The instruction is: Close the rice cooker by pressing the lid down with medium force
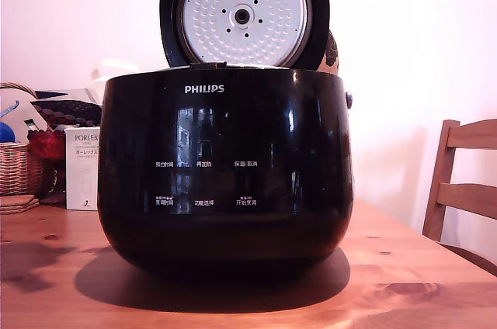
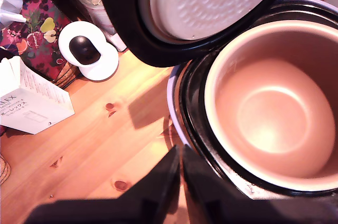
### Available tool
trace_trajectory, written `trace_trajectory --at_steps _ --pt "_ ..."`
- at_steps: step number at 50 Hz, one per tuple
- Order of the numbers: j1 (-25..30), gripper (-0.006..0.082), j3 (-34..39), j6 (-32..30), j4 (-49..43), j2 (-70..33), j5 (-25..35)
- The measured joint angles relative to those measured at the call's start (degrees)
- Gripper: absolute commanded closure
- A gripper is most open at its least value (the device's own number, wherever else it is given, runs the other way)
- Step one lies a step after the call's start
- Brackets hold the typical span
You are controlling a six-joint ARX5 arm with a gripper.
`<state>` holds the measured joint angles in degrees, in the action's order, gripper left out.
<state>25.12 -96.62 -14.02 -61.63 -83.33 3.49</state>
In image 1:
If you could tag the black rice cooker lid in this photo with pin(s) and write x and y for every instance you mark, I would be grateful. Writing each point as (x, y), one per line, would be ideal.
(322, 3)

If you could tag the black Philips rice cooker body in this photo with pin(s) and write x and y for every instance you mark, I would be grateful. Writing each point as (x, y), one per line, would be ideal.
(233, 131)

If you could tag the white paper bag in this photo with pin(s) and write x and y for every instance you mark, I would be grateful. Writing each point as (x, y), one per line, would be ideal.
(105, 69)

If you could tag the navy and white bag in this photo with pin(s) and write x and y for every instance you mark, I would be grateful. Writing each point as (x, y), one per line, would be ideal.
(50, 94)

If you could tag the dark dotted fabric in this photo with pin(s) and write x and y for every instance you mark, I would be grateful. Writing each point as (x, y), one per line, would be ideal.
(66, 111)

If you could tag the blue ribbon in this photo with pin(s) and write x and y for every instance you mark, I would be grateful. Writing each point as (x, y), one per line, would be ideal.
(9, 109)

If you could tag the blue ball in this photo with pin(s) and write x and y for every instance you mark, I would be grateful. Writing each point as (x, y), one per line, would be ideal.
(5, 133)

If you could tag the white Porlex box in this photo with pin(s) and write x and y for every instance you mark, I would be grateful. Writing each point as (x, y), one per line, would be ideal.
(79, 174)

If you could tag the woven wicker basket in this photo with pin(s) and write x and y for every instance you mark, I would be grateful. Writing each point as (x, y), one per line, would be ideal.
(15, 170)

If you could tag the wooden slat-back chair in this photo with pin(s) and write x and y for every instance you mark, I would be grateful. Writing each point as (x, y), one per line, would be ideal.
(452, 139)

